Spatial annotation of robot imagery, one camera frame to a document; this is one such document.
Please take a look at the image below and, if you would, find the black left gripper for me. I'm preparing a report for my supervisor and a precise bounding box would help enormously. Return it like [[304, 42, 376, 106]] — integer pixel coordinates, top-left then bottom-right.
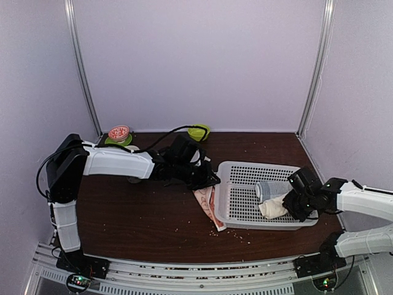
[[174, 160, 220, 191]]

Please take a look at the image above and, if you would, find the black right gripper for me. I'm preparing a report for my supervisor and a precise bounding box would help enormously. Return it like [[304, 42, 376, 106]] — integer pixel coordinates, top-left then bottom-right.
[[282, 189, 315, 222]]

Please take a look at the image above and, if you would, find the orange patterned towel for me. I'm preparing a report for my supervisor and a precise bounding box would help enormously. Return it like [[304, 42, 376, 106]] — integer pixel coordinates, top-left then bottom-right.
[[193, 186, 227, 232]]

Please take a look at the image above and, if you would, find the white towel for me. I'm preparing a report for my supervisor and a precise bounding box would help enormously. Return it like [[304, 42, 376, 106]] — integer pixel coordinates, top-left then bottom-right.
[[259, 195, 288, 219]]

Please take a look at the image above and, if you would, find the white plastic basket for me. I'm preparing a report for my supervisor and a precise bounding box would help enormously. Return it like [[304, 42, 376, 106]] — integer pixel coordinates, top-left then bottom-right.
[[214, 161, 319, 230]]

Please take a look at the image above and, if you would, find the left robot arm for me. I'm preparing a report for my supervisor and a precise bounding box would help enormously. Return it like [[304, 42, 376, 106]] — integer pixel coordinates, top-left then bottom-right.
[[37, 134, 220, 278]]

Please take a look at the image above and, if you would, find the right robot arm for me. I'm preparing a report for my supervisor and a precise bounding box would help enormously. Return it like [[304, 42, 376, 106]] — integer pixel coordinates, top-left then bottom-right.
[[283, 167, 392, 277]]

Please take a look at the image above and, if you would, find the rolled grey blue towel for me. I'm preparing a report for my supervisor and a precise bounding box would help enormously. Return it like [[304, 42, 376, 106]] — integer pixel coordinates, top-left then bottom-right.
[[255, 181, 292, 203]]

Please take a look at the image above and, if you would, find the green bowl behind towel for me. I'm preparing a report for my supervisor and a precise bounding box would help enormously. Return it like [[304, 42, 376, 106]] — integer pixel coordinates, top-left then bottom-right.
[[187, 124, 210, 142]]

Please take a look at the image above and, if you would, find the white ceramic mug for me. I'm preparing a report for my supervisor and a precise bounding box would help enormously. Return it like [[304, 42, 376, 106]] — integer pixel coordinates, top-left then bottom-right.
[[125, 145, 141, 184]]

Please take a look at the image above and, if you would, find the red patterned bowl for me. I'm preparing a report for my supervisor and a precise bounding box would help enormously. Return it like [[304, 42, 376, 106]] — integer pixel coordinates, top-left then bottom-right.
[[108, 125, 130, 141]]

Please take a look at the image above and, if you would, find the green saucer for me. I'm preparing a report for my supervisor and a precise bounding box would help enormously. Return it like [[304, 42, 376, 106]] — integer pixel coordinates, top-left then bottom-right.
[[104, 133, 133, 147]]

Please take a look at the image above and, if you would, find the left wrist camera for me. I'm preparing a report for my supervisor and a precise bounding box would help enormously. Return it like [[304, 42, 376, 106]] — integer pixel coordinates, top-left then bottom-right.
[[190, 151, 211, 166]]

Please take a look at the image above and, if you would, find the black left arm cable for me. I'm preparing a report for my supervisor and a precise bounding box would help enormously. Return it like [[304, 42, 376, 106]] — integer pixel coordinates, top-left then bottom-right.
[[35, 125, 209, 200]]

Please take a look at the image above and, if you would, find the right aluminium frame post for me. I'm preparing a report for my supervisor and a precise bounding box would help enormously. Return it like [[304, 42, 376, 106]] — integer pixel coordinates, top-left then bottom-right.
[[297, 0, 337, 138]]

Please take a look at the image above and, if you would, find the aluminium frame post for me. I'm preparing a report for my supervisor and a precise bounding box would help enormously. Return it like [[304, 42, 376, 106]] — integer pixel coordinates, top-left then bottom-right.
[[64, 0, 103, 137], [297, 0, 337, 138]]

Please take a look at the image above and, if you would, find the left aluminium frame post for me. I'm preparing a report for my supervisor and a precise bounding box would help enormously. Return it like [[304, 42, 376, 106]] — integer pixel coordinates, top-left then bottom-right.
[[64, 0, 103, 137]]

